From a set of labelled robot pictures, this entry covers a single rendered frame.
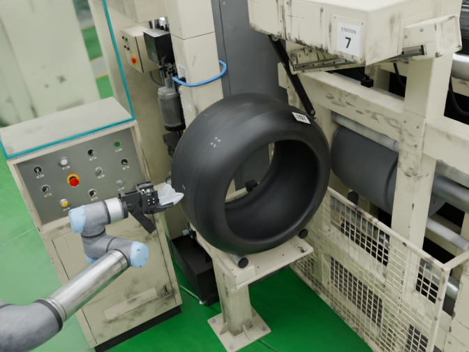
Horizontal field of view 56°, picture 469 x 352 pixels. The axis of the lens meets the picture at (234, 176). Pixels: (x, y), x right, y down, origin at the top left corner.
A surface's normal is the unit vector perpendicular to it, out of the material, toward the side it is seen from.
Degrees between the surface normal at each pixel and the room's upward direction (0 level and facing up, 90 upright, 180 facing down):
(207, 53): 90
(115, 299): 90
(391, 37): 90
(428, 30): 90
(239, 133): 47
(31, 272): 0
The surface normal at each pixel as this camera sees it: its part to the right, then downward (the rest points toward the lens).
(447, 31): 0.43, 0.15
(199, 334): -0.11, -0.84
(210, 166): -0.21, 0.08
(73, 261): 0.49, 0.42
